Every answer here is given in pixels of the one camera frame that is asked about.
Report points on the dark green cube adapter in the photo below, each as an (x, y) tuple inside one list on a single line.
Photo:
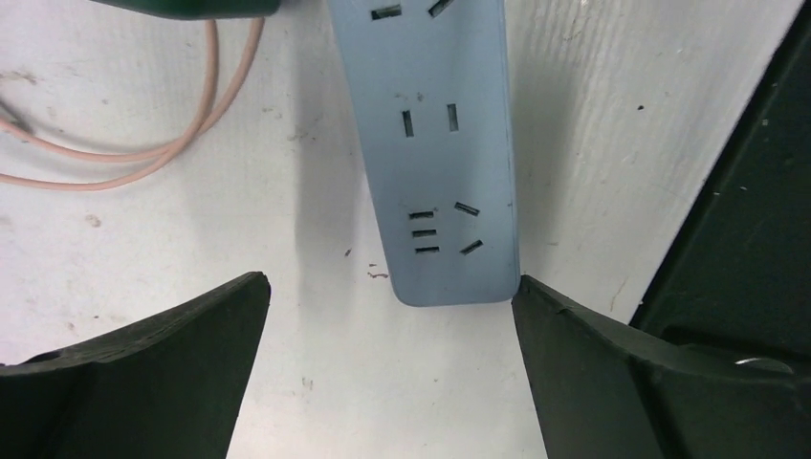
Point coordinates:
[(198, 9)]

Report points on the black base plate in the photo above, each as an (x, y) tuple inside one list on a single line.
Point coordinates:
[(738, 271)]

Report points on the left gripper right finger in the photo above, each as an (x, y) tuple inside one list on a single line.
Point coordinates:
[(603, 389)]

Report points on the light blue power strip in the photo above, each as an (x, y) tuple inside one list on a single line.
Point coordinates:
[(429, 86)]

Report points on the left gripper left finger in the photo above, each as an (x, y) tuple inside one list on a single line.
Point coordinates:
[(167, 386)]

